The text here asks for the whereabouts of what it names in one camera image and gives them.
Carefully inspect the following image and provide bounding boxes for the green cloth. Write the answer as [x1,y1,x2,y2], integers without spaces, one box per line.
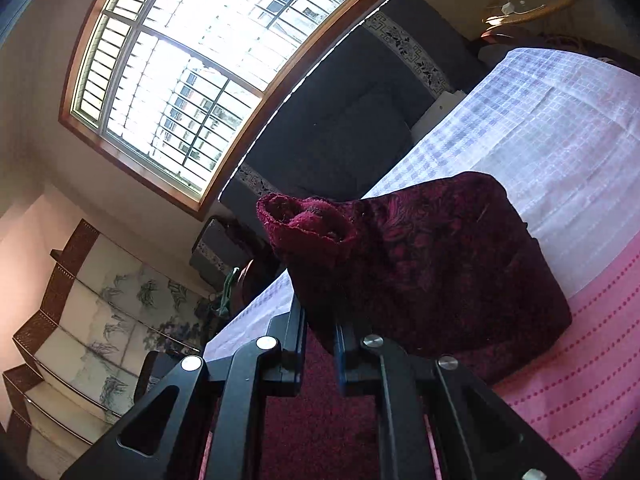
[209,266,241,320]

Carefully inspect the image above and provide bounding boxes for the painted folding screen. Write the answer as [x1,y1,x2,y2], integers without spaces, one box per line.
[2,221,216,479]

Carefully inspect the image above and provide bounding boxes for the dark blue armchair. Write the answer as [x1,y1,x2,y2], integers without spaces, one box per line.
[189,214,262,290]

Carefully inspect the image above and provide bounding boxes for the wooden framed window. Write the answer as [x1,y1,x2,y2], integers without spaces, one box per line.
[58,0,380,218]

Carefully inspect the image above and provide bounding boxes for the round wooden side table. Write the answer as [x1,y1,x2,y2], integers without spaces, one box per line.
[482,0,576,38]

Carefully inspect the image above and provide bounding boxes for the pink white checkered bedsheet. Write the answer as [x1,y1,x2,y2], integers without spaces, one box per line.
[198,46,640,480]

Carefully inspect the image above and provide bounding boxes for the dark red floral sweater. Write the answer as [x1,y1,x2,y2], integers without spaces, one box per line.
[256,172,572,392]

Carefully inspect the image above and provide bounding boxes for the dark blue sofa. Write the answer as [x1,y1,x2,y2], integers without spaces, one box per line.
[220,0,487,231]

